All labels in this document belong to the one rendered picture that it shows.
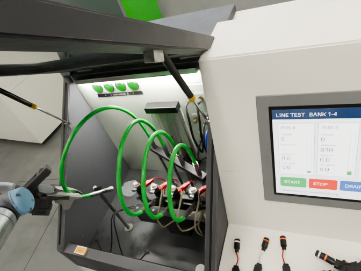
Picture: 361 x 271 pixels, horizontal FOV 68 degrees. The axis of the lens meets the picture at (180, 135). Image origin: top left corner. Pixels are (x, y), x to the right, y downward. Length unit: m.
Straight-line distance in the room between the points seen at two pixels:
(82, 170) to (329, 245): 0.99
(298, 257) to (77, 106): 1.02
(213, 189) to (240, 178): 0.10
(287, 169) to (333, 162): 0.11
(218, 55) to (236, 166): 0.34
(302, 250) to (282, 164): 0.29
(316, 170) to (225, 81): 0.34
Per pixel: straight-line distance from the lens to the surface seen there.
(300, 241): 0.98
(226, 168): 0.85
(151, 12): 3.92
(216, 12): 1.14
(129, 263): 1.11
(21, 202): 0.85
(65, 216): 1.27
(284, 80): 0.69
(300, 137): 0.75
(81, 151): 1.29
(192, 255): 1.17
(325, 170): 0.81
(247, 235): 0.99
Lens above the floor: 1.86
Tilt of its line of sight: 40 degrees down
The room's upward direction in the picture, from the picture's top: 23 degrees counter-clockwise
